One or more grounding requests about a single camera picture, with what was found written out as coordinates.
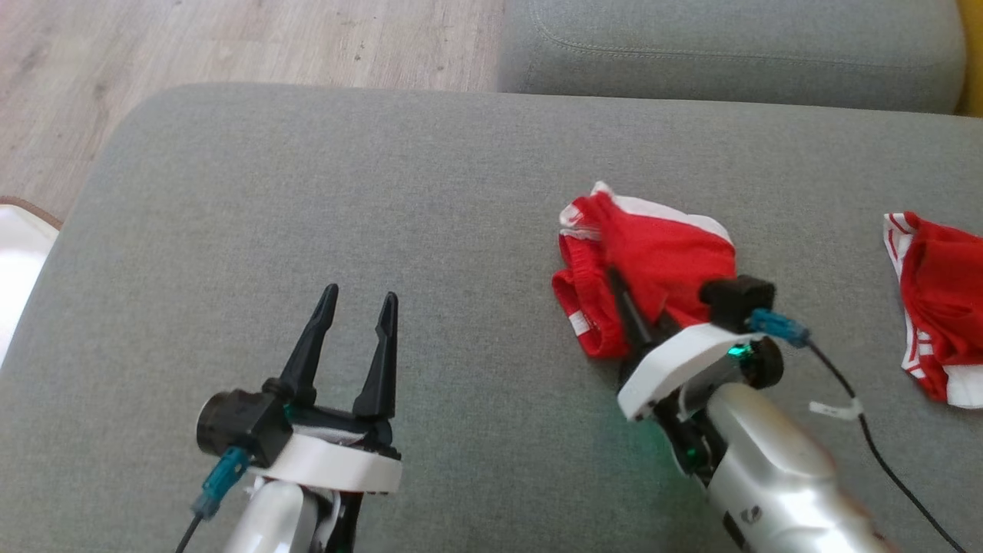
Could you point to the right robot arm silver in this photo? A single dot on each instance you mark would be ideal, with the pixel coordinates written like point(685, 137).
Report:
point(776, 468)

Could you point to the red shorts white stripe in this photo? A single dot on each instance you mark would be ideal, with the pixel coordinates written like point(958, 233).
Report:
point(653, 253)

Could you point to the red white numbered jersey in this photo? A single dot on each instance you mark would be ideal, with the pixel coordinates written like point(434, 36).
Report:
point(941, 307)

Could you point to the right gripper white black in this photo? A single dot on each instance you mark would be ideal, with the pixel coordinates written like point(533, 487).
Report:
point(676, 361)

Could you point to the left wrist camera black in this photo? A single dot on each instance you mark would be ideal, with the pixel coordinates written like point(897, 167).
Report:
point(246, 422)

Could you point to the grey sofa seat cushion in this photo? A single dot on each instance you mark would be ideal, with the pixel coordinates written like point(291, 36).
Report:
point(491, 230)

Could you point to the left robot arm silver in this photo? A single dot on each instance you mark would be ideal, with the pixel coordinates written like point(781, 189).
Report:
point(273, 522)

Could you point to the grey sofa back cushion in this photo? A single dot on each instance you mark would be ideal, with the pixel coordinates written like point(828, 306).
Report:
point(729, 54)

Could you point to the white rug brown edge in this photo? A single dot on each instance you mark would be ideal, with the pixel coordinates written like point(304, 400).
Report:
point(19, 261)

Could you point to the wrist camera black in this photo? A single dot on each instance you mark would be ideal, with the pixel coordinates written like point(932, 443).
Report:
point(737, 299)
point(246, 422)

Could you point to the yellow cushion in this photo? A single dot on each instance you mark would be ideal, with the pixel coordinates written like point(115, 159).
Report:
point(974, 54)

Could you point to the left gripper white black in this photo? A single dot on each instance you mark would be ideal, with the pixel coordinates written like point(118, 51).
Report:
point(338, 465)

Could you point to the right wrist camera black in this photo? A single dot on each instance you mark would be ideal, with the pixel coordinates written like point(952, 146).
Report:
point(737, 299)

